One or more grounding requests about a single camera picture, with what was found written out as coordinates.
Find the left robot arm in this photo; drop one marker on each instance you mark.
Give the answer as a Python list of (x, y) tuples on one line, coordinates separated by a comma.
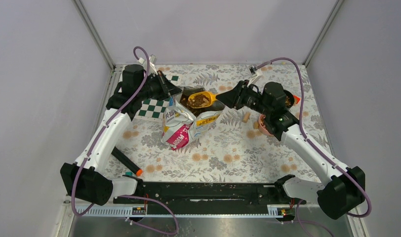
[(84, 178)]

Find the wooden cork cylinder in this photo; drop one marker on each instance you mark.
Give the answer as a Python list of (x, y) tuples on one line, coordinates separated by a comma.
[(246, 117)]

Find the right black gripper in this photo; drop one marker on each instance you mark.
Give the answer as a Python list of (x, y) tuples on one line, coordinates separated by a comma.
[(235, 97)]

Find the green white chessboard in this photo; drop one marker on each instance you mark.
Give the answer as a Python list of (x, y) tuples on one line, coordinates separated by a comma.
[(148, 108)]

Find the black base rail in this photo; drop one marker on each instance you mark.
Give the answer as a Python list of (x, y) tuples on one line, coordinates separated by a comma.
[(208, 198)]

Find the orange red small object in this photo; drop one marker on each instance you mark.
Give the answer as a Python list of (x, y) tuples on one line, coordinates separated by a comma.
[(296, 99)]

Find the yellow plastic scoop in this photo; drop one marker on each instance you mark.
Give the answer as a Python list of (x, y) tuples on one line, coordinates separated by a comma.
[(201, 99)]

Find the floral tablecloth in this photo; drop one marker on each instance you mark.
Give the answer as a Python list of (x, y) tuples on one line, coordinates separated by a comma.
[(231, 151)]

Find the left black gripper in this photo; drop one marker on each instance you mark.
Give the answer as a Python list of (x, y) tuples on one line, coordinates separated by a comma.
[(167, 88)]

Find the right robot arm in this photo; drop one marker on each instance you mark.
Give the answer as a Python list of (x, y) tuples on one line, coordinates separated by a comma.
[(340, 188)]

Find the black marker orange cap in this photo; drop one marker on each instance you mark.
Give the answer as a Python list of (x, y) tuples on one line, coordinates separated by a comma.
[(122, 158)]

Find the black empty bowl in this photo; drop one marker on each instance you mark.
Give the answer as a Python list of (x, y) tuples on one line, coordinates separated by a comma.
[(290, 99)]

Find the pink bowl with kibble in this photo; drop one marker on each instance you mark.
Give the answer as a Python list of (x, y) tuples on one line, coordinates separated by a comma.
[(262, 127)]

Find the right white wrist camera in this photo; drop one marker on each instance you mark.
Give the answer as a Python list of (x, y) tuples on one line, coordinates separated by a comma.
[(256, 75)]

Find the cat food bag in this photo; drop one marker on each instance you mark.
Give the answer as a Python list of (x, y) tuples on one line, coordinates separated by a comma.
[(183, 125)]

